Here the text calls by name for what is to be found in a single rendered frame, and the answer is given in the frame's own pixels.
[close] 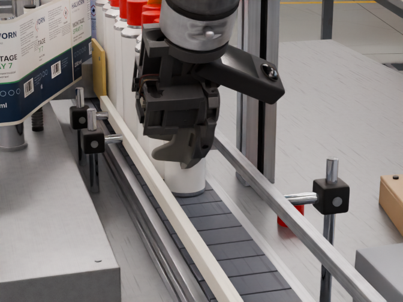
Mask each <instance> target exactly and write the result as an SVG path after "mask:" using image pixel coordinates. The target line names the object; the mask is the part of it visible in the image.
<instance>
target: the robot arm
mask: <svg viewBox="0 0 403 302"><path fill-rule="evenodd" d="M239 1H240V0H162V3H161V11H160V22H159V23H145V24H143V28H142V39H141V44H140V54H139V56H135V60H134V71H133V82H132V88H131V91H132V92H136V96H135V98H136V110H137V115H138V118H139V122H140V123H142V125H143V136H145V135H147V136H148V137H149V138H153V139H158V140H165V141H169V142H168V143H166V144H163V145H161V146H158V147H156V148H154V150H153V151H152V153H151V156H152V157H153V158H154V159H155V160H157V161H171V162H180V166H181V169H187V168H191V167H193V166H195V165H196V164H197V163H199V162H200V160H201V159H202V158H205V157H206V155H207V154H208V152H209V151H210V149H211V147H212V145H213V140H214V135H215V128H216V122H217V121H218V118H219V108H220V95H219V90H218V87H220V86H221V85H222V86H225V87H227V88H229V89H232V90H235V91H237V92H240V93H242V94H245V95H248V96H250V97H252V98H255V99H257V100H260V101H263V102H265V103H268V104H270V105H272V104H274V103H276V102H277V101H278V100H279V99H280V98H281V97H282V96H283V95H284V94H285V89H284V87H283V84H282V81H281V79H280V76H279V73H278V70H277V68H276V66H275V64H273V63H271V62H269V61H266V60H264V59H262V58H259V57H257V56H255V55H252V54H250V53H248V52H246V51H243V50H241V49H239V48H237V47H234V46H232V45H229V44H228V43H229V40H230V38H231V36H232V34H233V28H234V23H235V20H236V15H237V9H238V6H239ZM137 69H138V76H137Z"/></svg>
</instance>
